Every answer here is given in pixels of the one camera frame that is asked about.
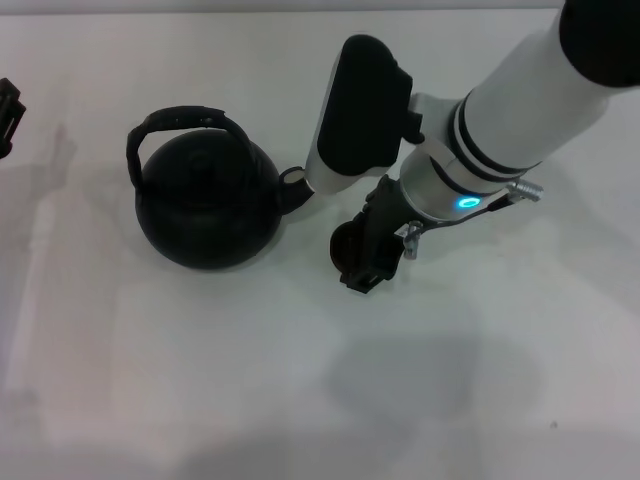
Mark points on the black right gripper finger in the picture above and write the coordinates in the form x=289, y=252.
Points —
x=362, y=282

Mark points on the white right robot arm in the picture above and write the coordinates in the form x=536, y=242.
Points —
x=525, y=100

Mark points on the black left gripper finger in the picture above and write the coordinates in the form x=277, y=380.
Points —
x=7, y=92
x=9, y=127

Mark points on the small dark teacup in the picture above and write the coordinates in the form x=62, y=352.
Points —
x=342, y=250

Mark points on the black white wrist camera box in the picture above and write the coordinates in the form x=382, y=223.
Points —
x=360, y=110

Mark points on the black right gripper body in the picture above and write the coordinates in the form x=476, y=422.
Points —
x=380, y=235

